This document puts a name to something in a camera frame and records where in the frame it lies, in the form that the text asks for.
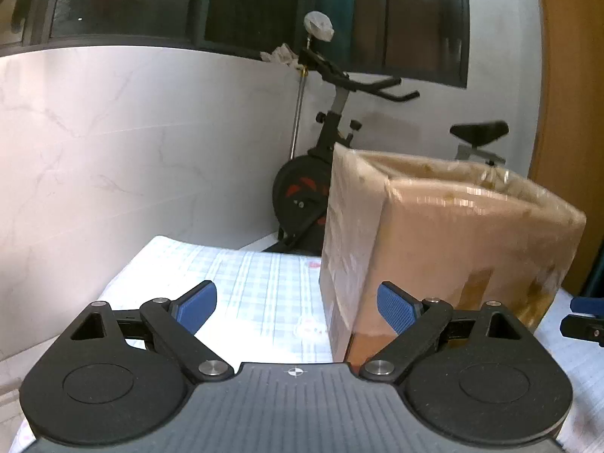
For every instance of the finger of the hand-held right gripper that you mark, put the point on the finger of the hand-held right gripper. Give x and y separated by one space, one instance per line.
585 304

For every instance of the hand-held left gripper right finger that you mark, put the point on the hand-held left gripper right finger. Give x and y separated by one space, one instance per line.
394 309

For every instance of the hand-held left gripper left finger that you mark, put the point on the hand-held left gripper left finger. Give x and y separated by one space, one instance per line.
198 306

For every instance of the cardboard box with plastic liner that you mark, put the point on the cardboard box with plastic liner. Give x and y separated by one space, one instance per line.
448 245

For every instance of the blue plaid tablecloth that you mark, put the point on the blue plaid tablecloth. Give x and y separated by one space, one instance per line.
245 283

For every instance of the black exercise bike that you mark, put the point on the black exercise bike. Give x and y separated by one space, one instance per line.
302 188

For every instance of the wooden door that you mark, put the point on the wooden door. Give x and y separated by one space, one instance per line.
575 104

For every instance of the brass metal pole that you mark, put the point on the brass metal pole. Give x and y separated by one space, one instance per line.
297 113

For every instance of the crumpled white cloth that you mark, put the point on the crumpled white cloth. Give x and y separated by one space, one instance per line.
281 54

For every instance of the clear plastic bag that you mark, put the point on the clear plastic bag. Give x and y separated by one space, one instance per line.
319 26

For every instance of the dark glass window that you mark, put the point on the dark glass window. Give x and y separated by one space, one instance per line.
259 4

